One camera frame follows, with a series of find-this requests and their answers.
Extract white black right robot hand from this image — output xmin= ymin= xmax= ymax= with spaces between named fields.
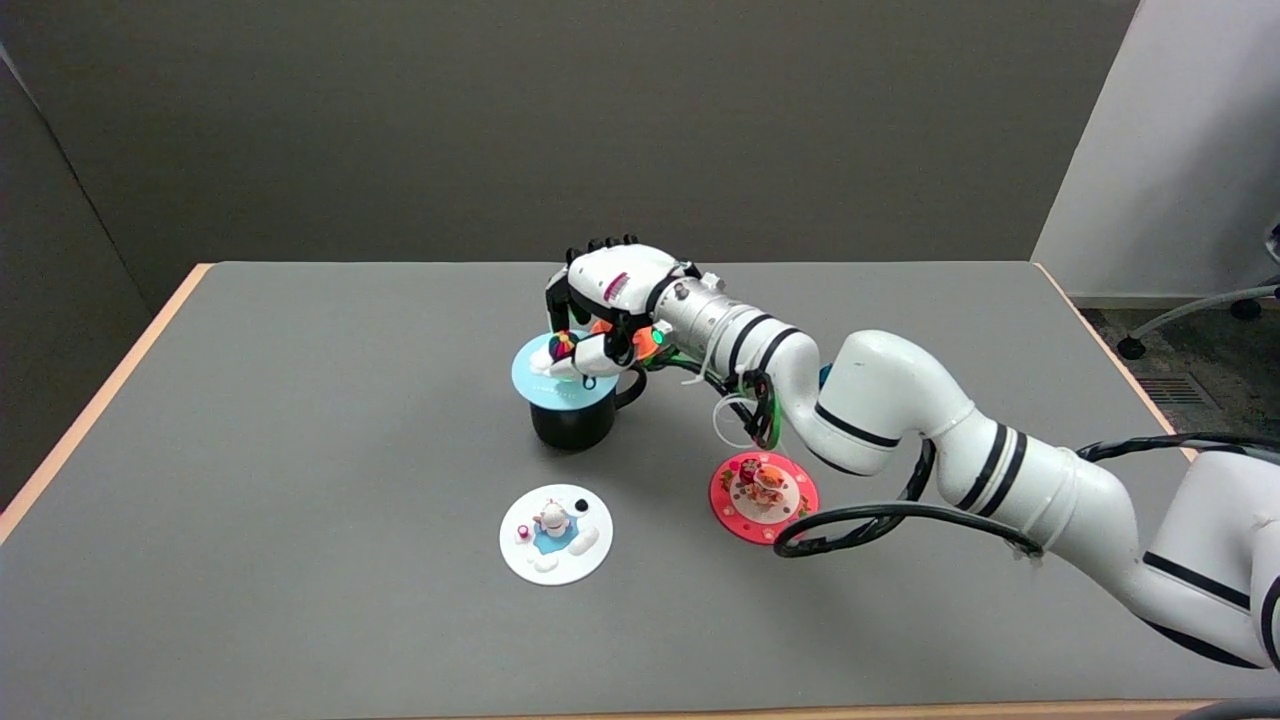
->
xmin=545 ymin=235 xmax=701 ymax=382

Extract sky blue balloon cup lid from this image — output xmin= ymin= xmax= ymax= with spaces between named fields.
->
xmin=511 ymin=330 xmax=619 ymax=413

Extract orange fox cup lid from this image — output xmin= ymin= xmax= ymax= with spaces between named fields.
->
xmin=590 ymin=318 xmax=667 ymax=367

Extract red cat cup lid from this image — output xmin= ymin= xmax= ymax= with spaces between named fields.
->
xmin=709 ymin=452 xmax=820 ymax=546

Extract white polar bear cup lid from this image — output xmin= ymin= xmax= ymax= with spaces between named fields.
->
xmin=499 ymin=484 xmax=614 ymax=587

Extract black mug teal inside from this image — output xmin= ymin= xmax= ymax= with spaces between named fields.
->
xmin=528 ymin=365 xmax=648 ymax=451

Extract metal floor vent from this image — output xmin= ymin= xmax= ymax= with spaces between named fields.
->
xmin=1135 ymin=375 xmax=1217 ymax=407

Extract grey office chair base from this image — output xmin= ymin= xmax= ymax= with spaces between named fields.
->
xmin=1117 ymin=225 xmax=1280 ymax=361

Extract green white wire bundle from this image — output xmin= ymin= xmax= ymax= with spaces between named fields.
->
xmin=650 ymin=345 xmax=782 ymax=451

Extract thick black looping cable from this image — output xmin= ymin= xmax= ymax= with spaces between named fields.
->
xmin=773 ymin=440 xmax=1047 ymax=559

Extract thin black cable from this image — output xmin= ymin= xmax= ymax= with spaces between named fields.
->
xmin=1075 ymin=432 xmax=1280 ymax=464

